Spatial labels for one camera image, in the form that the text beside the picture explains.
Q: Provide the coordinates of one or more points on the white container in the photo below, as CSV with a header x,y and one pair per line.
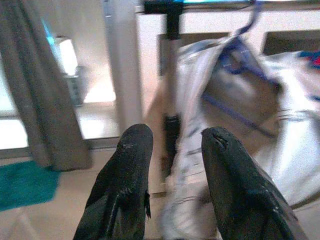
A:
x,y
67,55

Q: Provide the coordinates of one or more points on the teal floor mat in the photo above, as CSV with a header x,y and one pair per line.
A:
x,y
25,185

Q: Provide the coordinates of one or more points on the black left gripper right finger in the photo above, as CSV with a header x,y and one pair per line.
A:
x,y
237,187

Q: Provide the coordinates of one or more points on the grey basket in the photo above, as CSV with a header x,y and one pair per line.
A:
x,y
77,87

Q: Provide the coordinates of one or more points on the grey curtain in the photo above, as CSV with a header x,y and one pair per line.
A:
x,y
32,87

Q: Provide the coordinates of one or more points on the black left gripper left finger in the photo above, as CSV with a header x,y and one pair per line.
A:
x,y
127,170

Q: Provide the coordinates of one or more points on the white garment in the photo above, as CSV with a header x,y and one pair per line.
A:
x,y
300,150

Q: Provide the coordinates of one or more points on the white striped shirt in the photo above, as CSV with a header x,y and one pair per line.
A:
x,y
191,87

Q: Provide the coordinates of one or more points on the metal clothes rack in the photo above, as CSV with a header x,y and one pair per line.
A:
x,y
173,20

